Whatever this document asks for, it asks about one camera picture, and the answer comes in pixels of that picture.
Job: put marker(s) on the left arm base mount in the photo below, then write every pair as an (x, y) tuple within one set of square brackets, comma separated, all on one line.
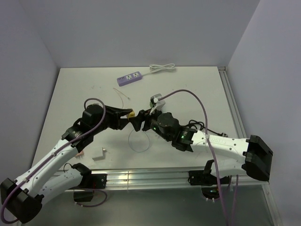
[(90, 187)]

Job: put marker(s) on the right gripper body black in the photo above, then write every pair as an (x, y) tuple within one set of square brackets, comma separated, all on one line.
[(154, 125)]

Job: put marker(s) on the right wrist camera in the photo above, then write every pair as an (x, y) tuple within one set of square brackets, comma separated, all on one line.
[(159, 103)]

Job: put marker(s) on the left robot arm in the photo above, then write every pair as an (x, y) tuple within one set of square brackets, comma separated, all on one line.
[(23, 198)]

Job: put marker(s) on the yellow plug adapter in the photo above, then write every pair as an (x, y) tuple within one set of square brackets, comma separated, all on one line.
[(131, 114)]

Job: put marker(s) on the white plug adapter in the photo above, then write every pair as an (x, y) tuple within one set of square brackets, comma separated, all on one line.
[(98, 154)]

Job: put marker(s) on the aluminium side rail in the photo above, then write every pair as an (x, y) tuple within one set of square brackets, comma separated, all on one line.
[(240, 130)]

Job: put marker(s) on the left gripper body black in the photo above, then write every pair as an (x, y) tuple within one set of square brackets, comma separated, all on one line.
[(108, 120)]

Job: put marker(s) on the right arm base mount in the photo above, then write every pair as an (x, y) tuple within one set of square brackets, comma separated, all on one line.
[(207, 182)]

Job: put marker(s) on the purple power strip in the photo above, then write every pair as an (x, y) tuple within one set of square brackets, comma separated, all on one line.
[(130, 78)]

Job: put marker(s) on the aluminium front rail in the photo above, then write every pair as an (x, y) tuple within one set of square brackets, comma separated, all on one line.
[(117, 180)]

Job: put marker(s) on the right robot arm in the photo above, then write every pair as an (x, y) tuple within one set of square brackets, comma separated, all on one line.
[(231, 156)]

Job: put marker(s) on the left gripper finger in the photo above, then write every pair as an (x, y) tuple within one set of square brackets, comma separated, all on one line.
[(113, 111), (121, 123)]

